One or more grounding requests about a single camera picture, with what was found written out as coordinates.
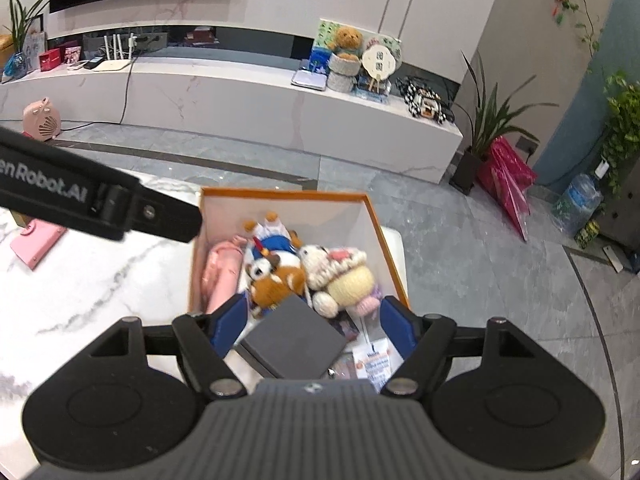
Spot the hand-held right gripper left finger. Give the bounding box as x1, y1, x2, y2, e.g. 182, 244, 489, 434
87, 292, 249, 401

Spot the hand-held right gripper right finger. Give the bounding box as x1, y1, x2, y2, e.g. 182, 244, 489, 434
380, 296, 523, 398

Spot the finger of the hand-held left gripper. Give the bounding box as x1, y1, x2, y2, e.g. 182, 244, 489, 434
87, 165, 203, 243

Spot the white lotion tube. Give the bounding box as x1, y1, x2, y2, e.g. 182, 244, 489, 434
350, 337, 396, 386

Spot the pink selfie stick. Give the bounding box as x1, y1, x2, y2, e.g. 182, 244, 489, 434
200, 240, 246, 313

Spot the dark printed card box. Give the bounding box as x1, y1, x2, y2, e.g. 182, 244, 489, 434
327, 310, 361, 343

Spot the dark grey box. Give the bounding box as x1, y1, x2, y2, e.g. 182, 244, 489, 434
234, 293, 348, 381

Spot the crochet bunny plush with flowers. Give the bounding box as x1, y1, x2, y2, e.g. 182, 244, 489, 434
298, 244, 383, 318

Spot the orange cardboard box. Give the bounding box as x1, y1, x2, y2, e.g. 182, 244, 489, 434
187, 186, 412, 386

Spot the pink fan heater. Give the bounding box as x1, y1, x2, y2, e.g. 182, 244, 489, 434
22, 97, 63, 142

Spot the pink card wallet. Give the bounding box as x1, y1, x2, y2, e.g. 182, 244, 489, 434
10, 220, 68, 271

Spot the blue plastic bag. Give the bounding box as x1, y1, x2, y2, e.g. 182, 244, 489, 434
1, 52, 31, 83

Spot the white marble tv stand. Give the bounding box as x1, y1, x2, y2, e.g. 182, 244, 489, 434
0, 55, 463, 184

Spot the white router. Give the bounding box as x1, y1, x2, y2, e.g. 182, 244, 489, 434
95, 32, 133, 73

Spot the green leafy plant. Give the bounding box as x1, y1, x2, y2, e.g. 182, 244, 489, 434
7, 0, 51, 53

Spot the potted long leaf plant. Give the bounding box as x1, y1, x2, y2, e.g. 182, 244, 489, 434
448, 50, 558, 196

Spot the grey power strip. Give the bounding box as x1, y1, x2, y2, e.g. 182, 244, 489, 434
135, 32, 168, 53

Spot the pink plastic bag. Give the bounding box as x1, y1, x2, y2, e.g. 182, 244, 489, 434
475, 136, 540, 243

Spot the dark red box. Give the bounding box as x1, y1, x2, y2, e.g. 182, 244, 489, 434
184, 27, 218, 46

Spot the clear cover notebook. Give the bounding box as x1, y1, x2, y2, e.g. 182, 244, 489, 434
291, 67, 328, 92

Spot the yellow green packet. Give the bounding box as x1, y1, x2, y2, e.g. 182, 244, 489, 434
574, 220, 601, 251

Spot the large water bottle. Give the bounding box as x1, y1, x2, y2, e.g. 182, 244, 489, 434
551, 172, 603, 237

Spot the blue printed box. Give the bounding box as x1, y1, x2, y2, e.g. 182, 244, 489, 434
310, 45, 333, 73

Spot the black white checkered toy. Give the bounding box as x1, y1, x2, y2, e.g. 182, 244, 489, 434
397, 77, 456, 123

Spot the grey knitted basket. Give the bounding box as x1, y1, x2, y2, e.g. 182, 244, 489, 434
326, 52, 362, 93

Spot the brown teddy bear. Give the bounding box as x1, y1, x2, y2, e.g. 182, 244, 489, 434
330, 26, 365, 58

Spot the round white paper fan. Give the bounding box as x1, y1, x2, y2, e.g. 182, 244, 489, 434
361, 45, 393, 93

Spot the climbing ivy plant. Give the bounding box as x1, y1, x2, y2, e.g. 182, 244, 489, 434
597, 72, 640, 196

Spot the black heater cable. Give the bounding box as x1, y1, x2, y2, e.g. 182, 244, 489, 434
60, 60, 135, 131

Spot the picture frame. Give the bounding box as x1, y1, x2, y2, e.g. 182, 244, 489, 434
22, 30, 47, 68

